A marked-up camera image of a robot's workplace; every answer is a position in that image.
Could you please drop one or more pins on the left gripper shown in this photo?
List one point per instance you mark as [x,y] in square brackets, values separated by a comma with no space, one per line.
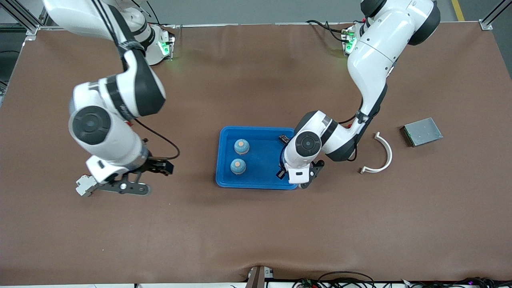
[281,173]

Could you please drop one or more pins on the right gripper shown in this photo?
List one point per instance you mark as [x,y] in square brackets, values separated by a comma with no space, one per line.
[153,165]

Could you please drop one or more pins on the black electrolytic capacitor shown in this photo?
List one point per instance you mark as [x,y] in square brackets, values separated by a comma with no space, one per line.
[283,138]

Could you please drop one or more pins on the blue desk bell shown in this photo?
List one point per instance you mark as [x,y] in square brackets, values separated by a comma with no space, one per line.
[238,167]
[241,147]

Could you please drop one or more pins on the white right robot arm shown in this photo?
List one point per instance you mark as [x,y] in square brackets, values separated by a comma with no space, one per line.
[100,132]

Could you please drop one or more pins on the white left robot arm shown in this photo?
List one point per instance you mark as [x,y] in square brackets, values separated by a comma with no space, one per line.
[372,56]

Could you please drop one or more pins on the blue plastic tray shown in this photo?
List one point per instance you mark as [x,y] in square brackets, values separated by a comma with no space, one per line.
[262,176]

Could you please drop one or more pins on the white circuit breaker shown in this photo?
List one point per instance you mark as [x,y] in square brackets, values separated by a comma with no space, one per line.
[82,188]

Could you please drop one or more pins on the white curved plastic clip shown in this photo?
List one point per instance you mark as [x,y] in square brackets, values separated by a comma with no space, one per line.
[390,155]

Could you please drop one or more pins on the grey metal box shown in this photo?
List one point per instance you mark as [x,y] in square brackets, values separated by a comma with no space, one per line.
[423,132]

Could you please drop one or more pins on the grey table edge bracket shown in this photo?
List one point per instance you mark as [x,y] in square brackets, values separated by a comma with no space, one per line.
[256,280]

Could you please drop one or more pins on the aluminium table edge rail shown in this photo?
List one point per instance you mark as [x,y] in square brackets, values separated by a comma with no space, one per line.
[248,24]

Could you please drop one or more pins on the aluminium frame profile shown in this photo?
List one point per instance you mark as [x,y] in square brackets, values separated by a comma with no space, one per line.
[31,32]
[485,24]

